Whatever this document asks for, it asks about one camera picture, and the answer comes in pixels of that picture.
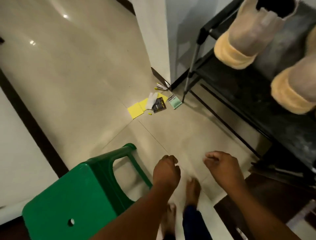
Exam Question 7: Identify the person's left hand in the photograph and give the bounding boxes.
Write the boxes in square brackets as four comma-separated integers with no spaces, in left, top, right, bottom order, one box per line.
[152,155,181,191]

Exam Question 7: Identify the person's right hand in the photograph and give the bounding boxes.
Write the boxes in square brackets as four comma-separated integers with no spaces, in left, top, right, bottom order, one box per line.
[203,151,247,195]

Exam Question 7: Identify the small dark packet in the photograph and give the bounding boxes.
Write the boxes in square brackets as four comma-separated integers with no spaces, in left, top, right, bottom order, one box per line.
[152,97,167,114]

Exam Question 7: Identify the pale teal packet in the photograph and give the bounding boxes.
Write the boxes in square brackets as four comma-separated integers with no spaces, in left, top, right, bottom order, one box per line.
[167,94,183,110]

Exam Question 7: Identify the white tissue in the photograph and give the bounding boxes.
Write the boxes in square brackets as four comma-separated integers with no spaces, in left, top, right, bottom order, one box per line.
[145,92,158,110]

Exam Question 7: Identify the beige suede shoe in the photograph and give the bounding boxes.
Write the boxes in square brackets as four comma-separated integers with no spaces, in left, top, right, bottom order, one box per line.
[270,24,316,115]
[213,0,301,70]

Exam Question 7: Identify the person's right forearm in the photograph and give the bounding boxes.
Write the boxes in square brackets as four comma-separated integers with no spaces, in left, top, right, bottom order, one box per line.
[227,184,302,240]

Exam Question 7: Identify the person's left forearm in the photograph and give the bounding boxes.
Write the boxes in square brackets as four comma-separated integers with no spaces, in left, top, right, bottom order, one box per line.
[91,183,178,240]

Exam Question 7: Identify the person's right foot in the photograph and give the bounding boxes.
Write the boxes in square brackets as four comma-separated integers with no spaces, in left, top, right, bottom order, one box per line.
[185,177,202,206]

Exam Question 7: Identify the person's foot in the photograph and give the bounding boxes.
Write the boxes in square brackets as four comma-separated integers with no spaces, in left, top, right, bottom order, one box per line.
[185,177,202,206]
[162,202,177,235]

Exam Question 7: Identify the person's left foot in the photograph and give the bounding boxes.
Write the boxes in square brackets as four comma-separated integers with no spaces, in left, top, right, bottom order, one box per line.
[162,202,177,235]

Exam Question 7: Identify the dark blue trousers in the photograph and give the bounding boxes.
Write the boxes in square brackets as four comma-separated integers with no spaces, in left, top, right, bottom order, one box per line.
[182,204,213,240]

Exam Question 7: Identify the black metal shoe rack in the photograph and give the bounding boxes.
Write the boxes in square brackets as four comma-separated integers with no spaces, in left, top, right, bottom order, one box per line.
[181,0,316,188]

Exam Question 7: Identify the dark skirting strip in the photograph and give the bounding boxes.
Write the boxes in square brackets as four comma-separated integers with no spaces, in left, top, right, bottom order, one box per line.
[0,69,69,178]
[150,67,171,88]
[116,0,136,15]

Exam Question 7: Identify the green plastic stool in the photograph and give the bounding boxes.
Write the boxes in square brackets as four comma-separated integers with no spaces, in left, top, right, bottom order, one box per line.
[21,143,153,240]

